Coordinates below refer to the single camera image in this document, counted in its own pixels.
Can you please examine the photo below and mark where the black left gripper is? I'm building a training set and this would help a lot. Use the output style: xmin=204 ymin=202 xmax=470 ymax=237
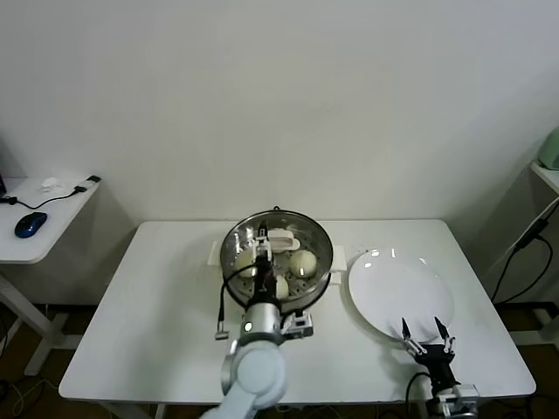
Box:
xmin=250 ymin=221 xmax=280 ymax=305

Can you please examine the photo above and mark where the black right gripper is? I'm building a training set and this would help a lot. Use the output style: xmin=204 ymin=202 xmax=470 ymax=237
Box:
xmin=401 ymin=317 xmax=460 ymax=388

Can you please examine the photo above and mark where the round glass pot lid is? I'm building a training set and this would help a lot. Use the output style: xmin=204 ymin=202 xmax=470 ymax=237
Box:
xmin=219 ymin=210 xmax=333 ymax=306

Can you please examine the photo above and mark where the white steamed baozi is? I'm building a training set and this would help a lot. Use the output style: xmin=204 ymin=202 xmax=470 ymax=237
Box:
xmin=273 ymin=274 xmax=291 ymax=302
xmin=288 ymin=250 xmax=318 ymax=279
xmin=234 ymin=252 xmax=259 ymax=279

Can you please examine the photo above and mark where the stainless steel steamer basket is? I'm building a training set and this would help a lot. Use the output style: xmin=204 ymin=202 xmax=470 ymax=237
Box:
xmin=219 ymin=210 xmax=333 ymax=316

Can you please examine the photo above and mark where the round white plate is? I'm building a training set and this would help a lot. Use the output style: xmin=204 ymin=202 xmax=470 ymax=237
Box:
xmin=348 ymin=248 xmax=456 ymax=346

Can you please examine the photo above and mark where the white shelf board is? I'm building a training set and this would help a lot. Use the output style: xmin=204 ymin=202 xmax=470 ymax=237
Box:
xmin=529 ymin=160 xmax=559 ymax=196

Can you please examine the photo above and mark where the white side table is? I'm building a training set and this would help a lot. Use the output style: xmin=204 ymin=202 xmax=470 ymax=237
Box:
xmin=0 ymin=175 xmax=102 ymax=377

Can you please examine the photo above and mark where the pale green appliance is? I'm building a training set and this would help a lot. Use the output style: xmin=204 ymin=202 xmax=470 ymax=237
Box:
xmin=535 ymin=126 xmax=559 ymax=172

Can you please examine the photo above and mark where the blue computer mouse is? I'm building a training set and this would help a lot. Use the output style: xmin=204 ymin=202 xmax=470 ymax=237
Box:
xmin=14 ymin=211 xmax=48 ymax=239

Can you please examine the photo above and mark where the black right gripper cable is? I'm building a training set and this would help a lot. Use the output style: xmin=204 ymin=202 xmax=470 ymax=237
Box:
xmin=405 ymin=371 xmax=434 ymax=419

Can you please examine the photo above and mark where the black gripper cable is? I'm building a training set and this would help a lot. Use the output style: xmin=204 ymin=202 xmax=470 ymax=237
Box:
xmin=213 ymin=261 xmax=263 ymax=342
xmin=405 ymin=371 xmax=434 ymax=419

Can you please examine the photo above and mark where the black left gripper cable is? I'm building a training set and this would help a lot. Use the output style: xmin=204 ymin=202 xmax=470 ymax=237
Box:
xmin=213 ymin=261 xmax=263 ymax=342

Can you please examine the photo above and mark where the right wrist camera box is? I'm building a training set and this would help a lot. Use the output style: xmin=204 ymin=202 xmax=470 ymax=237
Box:
xmin=445 ymin=383 xmax=480 ymax=416

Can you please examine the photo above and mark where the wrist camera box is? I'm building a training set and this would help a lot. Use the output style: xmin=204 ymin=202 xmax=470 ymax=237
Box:
xmin=445 ymin=383 xmax=480 ymax=416
xmin=281 ymin=310 xmax=315 ymax=339

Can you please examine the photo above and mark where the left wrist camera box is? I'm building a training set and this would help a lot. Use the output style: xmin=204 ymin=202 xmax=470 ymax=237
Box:
xmin=281 ymin=310 xmax=315 ymax=339

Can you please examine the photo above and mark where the black cable with adapter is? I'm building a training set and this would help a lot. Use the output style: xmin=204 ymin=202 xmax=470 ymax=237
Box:
xmin=489 ymin=203 xmax=559 ymax=306

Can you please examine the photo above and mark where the thin black desk cable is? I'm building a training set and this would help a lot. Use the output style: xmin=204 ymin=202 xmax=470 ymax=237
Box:
xmin=0 ymin=185 xmax=86 ymax=210

